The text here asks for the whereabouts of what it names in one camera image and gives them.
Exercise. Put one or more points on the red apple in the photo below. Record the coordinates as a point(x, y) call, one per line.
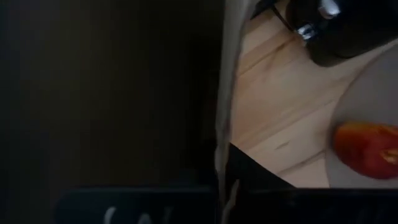
point(363, 149)

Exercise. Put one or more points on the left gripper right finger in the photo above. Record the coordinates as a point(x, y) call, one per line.
point(264, 199)

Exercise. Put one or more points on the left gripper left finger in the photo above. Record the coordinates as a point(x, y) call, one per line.
point(186, 205)

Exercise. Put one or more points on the grey plate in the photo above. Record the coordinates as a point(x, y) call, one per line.
point(367, 93)

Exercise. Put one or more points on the black toaster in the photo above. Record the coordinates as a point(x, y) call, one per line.
point(357, 37)

